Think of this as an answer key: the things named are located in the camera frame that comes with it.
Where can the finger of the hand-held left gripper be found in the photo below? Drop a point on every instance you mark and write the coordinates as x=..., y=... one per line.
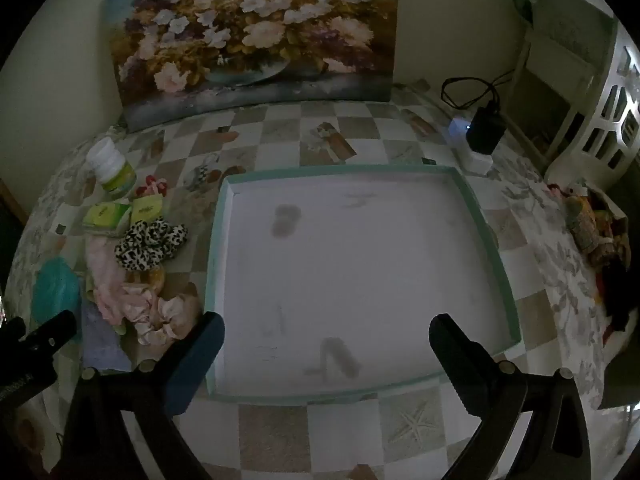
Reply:
x=55, y=327

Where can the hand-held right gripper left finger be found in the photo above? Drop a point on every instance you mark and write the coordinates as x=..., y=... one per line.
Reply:
x=200, y=355

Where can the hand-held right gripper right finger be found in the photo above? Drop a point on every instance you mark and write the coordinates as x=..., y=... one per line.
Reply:
x=457, y=360

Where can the lilac cloth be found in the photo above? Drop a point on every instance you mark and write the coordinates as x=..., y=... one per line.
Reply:
x=102, y=340

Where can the pink fluffy cloth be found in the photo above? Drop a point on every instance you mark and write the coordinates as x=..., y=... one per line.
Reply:
x=105, y=272

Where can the light green cloth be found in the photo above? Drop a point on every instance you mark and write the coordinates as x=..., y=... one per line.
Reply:
x=106, y=216

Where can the leopard print scrunchie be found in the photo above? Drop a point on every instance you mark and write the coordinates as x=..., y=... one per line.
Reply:
x=150, y=242

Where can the white tray teal rim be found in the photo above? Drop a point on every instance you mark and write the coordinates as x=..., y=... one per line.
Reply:
x=350, y=270

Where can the teal plastic lidded box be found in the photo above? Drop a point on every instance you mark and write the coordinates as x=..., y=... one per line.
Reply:
x=55, y=290

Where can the white pill bottle green label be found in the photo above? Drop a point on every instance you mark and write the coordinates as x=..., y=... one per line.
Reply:
x=112, y=170

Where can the plush toy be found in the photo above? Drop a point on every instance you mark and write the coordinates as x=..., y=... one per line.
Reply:
x=582, y=220

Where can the white power strip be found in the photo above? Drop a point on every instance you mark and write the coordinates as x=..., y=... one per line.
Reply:
x=475, y=164

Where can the black power adapter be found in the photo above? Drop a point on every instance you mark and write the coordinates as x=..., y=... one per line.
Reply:
x=486, y=127

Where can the white lattice basket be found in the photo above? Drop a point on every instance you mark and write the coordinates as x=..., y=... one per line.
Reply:
x=617, y=125

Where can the flower painting canvas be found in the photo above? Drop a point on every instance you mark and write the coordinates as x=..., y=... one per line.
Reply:
x=250, y=35

